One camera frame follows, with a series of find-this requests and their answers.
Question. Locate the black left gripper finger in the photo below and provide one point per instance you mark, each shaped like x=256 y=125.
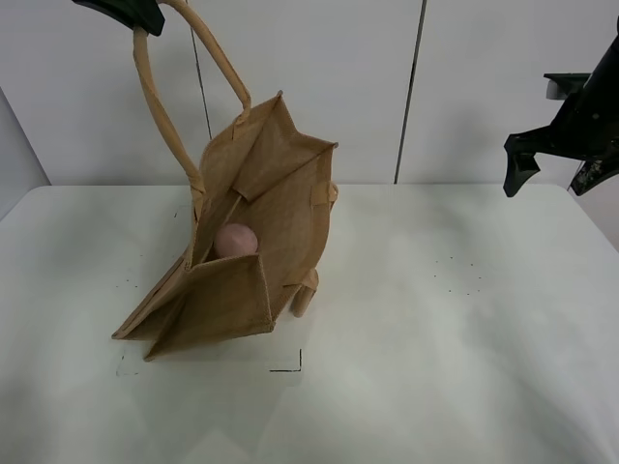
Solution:
x=145 y=14

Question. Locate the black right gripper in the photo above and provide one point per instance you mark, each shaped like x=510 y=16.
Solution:
x=584 y=128

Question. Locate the brown linen tote bag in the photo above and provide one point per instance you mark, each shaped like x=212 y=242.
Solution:
x=262 y=196

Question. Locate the pink peach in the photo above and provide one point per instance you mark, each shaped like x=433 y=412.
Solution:
x=235 y=239

